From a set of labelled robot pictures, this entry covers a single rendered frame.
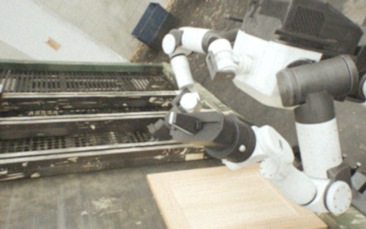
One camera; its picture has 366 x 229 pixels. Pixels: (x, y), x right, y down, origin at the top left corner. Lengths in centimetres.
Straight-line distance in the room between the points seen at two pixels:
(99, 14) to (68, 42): 153
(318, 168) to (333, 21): 39
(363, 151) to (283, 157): 160
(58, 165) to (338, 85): 92
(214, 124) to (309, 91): 32
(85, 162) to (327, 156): 81
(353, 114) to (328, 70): 163
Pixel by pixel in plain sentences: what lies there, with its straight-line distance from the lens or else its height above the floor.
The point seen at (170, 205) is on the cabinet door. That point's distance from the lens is 112.
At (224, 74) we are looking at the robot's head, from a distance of 93.
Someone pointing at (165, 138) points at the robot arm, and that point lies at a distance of 137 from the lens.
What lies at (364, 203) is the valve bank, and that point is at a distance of 136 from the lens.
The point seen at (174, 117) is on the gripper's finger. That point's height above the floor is 164.
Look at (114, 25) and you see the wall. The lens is 622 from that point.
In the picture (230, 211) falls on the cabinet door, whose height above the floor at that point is 112.
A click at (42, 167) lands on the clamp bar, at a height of 160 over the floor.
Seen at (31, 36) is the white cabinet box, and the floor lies 160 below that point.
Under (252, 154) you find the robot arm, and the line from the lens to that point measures 72.
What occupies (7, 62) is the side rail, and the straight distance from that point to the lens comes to 252.
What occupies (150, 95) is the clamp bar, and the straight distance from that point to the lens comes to 189.
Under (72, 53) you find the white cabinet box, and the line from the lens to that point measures 479.
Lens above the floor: 192
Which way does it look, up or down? 30 degrees down
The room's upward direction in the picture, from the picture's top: 58 degrees counter-clockwise
